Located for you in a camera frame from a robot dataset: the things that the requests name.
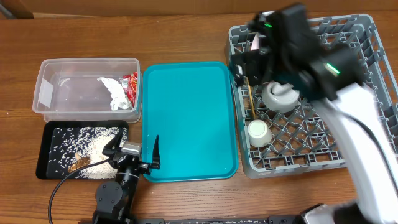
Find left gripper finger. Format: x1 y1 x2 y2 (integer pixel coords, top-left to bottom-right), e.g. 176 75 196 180
151 135 160 170
102 129 123 156

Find wooden chopstick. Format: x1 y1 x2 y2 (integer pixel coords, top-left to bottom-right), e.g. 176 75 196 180
246 77 257 120

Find white round plate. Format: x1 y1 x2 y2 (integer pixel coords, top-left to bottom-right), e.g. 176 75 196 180
251 33 266 51

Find rice and food scraps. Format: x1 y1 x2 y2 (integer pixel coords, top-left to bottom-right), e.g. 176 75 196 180
46 127 128 179

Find grey bowl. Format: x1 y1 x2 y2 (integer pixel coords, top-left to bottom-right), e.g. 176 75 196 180
261 82 300 113

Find white napkin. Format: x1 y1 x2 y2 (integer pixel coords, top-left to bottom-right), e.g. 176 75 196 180
97 77 132 111

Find white cup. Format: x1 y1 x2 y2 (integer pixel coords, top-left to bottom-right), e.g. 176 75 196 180
248 119 272 147

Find red foil wrapper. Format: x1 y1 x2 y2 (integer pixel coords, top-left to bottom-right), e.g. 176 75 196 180
122 72 138 107

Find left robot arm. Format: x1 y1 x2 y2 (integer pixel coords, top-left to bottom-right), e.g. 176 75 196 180
92 131 160 223

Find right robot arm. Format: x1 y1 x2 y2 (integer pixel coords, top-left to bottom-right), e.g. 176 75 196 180
230 3 397 223

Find grey dishwasher rack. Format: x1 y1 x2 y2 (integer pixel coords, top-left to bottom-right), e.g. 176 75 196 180
232 14 397 179

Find black plastic tray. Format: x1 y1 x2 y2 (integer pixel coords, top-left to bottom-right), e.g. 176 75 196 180
36 121 129 179

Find clear plastic bin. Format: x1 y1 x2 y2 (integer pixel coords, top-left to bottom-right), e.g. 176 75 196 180
32 58 142 123

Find teal serving tray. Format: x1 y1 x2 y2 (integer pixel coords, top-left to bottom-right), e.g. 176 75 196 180
142 62 238 183

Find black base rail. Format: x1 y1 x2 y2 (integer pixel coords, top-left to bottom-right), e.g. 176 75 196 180
136 215 305 224

